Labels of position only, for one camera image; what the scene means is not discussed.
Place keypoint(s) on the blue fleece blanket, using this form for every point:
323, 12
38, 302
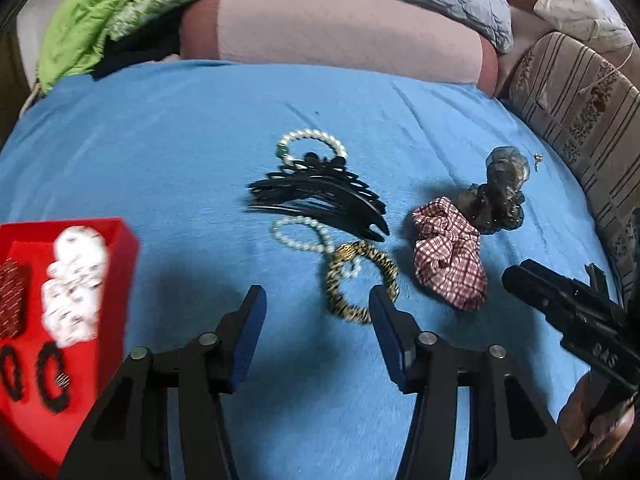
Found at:
172, 149

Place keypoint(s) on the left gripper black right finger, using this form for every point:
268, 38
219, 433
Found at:
511, 433

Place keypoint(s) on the white pearl bracelet green bead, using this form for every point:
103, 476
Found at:
291, 146

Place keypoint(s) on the red white-dotted scrunchie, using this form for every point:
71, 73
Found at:
13, 299

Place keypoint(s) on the small gold earring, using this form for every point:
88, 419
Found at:
538, 158

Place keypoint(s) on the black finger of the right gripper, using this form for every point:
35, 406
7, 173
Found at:
597, 283
540, 292

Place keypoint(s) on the black plastic hair comb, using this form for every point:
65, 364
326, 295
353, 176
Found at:
326, 191

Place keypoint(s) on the red tray box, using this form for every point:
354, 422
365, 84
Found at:
48, 393

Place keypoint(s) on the red gingham scrunchie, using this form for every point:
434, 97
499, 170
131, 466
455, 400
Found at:
446, 255

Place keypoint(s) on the white patterned scrunchie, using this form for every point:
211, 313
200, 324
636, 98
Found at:
72, 295

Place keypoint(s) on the black organza scrunchie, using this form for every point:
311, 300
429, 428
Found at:
496, 205

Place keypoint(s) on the white patterned cloth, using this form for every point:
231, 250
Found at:
586, 21

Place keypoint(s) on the striped floral headboard cushion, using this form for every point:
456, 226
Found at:
588, 113

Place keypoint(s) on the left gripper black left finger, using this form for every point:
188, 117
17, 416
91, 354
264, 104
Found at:
125, 434

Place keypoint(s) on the pink bolster pillow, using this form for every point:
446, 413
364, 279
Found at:
385, 36

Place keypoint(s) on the person's right hand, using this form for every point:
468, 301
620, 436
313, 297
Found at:
595, 424

